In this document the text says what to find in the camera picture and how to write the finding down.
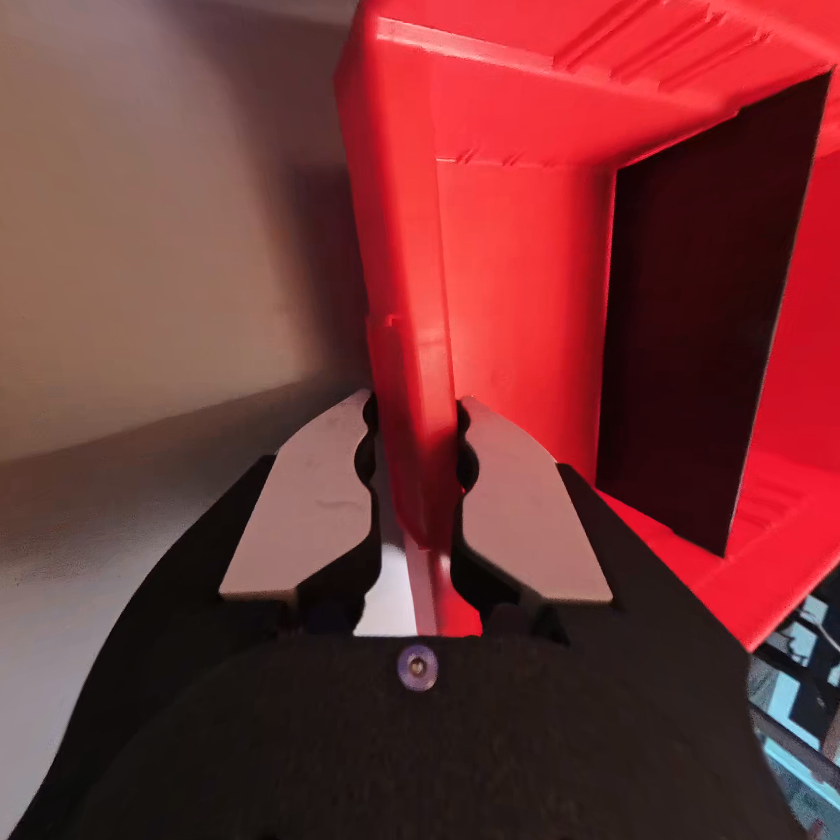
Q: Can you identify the red plastic bin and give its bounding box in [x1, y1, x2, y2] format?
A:
[333, 0, 840, 652]

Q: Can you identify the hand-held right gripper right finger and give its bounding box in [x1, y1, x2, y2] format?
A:
[451, 394, 614, 605]

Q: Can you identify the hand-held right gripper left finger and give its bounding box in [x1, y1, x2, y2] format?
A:
[218, 388, 383, 603]

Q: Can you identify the black bin divider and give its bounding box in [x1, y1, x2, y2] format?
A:
[596, 72, 833, 559]

